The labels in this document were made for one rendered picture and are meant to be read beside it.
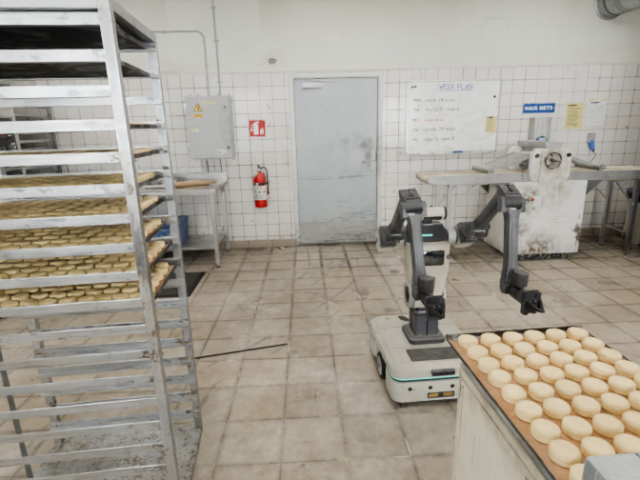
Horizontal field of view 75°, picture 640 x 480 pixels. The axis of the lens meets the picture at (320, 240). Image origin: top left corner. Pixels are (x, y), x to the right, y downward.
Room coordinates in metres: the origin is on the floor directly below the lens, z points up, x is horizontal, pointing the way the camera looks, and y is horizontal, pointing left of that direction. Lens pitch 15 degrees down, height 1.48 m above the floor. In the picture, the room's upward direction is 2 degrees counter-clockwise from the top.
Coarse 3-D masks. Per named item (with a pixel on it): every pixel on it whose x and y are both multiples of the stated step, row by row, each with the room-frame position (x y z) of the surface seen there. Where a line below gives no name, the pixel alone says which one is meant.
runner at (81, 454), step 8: (112, 448) 1.20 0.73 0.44; (120, 448) 1.20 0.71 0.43; (128, 448) 1.20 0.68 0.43; (136, 448) 1.21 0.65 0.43; (144, 448) 1.21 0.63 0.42; (152, 448) 1.21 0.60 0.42; (160, 448) 1.22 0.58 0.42; (32, 456) 1.17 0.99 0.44; (40, 456) 1.17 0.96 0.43; (48, 456) 1.18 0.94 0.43; (56, 456) 1.18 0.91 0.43; (64, 456) 1.18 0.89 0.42; (72, 456) 1.18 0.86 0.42; (80, 456) 1.19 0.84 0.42; (88, 456) 1.19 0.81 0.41; (96, 456) 1.19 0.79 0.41; (0, 464) 1.16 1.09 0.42; (8, 464) 1.16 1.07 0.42; (16, 464) 1.16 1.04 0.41; (24, 464) 1.17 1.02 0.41
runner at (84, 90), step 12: (0, 96) 1.19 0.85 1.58; (12, 96) 1.19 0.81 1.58; (24, 96) 1.19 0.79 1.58; (36, 96) 1.20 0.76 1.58; (48, 96) 1.20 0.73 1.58; (60, 96) 1.20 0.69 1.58; (72, 96) 1.21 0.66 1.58; (84, 96) 1.21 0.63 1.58; (96, 96) 1.22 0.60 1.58; (108, 96) 1.23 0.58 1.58
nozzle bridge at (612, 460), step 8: (592, 456) 0.32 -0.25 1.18; (600, 456) 0.32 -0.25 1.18; (608, 456) 0.32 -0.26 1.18; (616, 456) 0.32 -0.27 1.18; (624, 456) 0.32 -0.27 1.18; (632, 456) 0.32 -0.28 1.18; (584, 464) 0.32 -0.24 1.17; (592, 464) 0.31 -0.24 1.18; (600, 464) 0.31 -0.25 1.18; (608, 464) 0.31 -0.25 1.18; (616, 464) 0.31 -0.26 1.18; (624, 464) 0.31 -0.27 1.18; (632, 464) 0.31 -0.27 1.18; (584, 472) 0.31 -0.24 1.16; (592, 472) 0.31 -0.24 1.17; (600, 472) 0.30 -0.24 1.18; (608, 472) 0.30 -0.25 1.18; (616, 472) 0.30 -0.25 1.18; (624, 472) 0.30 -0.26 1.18; (632, 472) 0.30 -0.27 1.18
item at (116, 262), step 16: (64, 256) 1.41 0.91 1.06; (80, 256) 1.41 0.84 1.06; (96, 256) 1.41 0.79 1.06; (112, 256) 1.40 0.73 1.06; (128, 256) 1.39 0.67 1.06; (0, 272) 1.28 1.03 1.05; (16, 272) 1.28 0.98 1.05; (32, 272) 1.28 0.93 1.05; (48, 272) 1.28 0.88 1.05; (64, 272) 1.24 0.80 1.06; (80, 272) 1.24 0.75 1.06; (96, 272) 1.24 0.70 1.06
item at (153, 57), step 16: (160, 80) 1.65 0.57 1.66; (160, 112) 1.64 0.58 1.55; (160, 144) 1.64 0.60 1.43; (176, 208) 1.67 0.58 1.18; (176, 224) 1.64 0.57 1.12; (176, 256) 1.64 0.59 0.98; (176, 272) 1.64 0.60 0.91; (192, 352) 1.65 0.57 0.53; (192, 368) 1.64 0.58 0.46; (192, 384) 1.64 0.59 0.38
